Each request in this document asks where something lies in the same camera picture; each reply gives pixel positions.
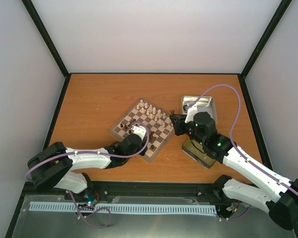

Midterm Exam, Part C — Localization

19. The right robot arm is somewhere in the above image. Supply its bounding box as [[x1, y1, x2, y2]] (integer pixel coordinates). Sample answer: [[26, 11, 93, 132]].
[[169, 112, 298, 231]]

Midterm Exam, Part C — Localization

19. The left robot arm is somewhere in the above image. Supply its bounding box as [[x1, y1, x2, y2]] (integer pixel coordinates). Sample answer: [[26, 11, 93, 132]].
[[25, 133, 148, 200]]

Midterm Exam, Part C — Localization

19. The green circuit board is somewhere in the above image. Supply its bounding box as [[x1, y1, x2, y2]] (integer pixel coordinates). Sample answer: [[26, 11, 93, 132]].
[[86, 194, 99, 206]]

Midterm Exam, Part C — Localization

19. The wooden chessboard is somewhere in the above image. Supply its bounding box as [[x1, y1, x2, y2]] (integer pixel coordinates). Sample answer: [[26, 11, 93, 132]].
[[109, 98, 174, 163]]

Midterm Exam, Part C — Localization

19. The silver open tin box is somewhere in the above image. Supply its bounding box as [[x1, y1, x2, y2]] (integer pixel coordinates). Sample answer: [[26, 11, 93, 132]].
[[181, 95, 218, 123]]

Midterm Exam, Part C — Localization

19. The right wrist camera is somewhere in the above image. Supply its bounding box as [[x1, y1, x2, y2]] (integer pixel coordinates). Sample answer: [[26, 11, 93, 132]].
[[183, 103, 197, 123]]

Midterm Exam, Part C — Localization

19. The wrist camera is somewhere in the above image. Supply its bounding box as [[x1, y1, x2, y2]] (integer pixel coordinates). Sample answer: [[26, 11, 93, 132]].
[[131, 125, 147, 140], [183, 103, 197, 123]]

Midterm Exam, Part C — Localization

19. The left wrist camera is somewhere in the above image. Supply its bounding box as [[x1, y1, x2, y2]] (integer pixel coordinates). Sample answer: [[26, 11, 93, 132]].
[[131, 125, 147, 140]]

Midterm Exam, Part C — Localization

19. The black enclosure frame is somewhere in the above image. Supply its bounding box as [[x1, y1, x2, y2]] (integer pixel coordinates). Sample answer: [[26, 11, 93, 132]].
[[4, 0, 298, 238]]

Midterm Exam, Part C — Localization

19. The light blue cable duct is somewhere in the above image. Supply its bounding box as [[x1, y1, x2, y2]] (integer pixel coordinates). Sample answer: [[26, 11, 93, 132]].
[[28, 201, 217, 216]]

